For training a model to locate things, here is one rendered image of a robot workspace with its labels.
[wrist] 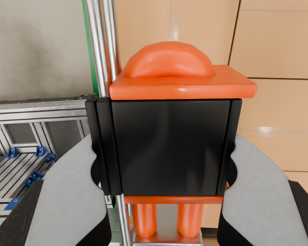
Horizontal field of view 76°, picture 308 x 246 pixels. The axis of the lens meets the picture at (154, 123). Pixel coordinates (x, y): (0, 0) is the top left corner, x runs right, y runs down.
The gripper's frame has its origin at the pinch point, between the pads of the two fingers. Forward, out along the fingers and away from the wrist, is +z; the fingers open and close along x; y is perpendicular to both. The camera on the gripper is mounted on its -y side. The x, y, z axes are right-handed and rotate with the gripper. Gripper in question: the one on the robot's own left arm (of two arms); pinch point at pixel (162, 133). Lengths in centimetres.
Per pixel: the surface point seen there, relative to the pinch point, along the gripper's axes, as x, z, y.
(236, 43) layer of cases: 24, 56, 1
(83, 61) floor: -47, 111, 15
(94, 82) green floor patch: -42, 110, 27
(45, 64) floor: -71, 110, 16
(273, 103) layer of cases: 40, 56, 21
